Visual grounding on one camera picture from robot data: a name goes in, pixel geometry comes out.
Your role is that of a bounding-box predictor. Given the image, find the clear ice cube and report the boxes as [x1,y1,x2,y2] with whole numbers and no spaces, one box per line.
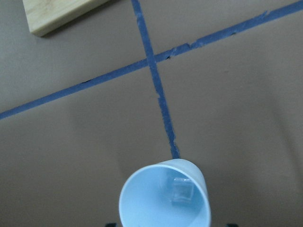
[170,177,194,205]

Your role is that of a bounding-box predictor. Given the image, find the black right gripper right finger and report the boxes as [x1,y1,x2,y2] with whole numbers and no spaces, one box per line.
[225,223,237,227]

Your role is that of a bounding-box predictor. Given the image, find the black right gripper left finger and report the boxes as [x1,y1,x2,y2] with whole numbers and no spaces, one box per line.
[105,223,116,227]

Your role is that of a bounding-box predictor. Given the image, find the light blue cup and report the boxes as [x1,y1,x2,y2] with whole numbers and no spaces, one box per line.
[119,158,211,227]

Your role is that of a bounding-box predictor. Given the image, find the wooden cutting board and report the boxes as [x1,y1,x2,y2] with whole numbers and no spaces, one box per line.
[23,0,117,37]

